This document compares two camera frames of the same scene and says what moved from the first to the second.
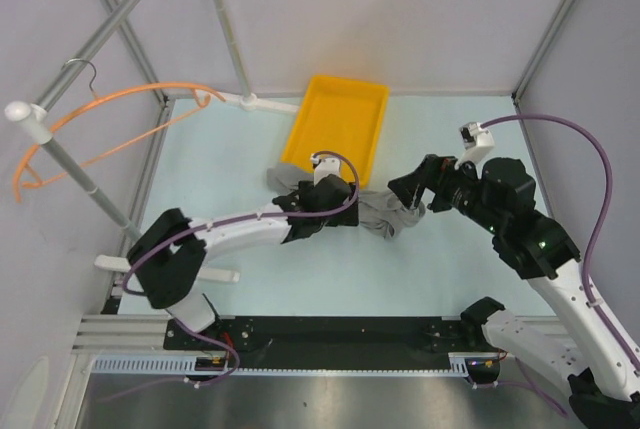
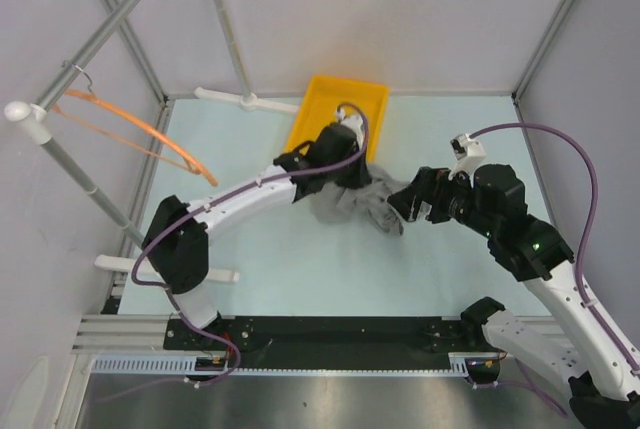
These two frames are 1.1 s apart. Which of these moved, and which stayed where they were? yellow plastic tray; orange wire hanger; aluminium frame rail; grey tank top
Moved: orange wire hanger; grey tank top
Stayed: yellow plastic tray; aluminium frame rail
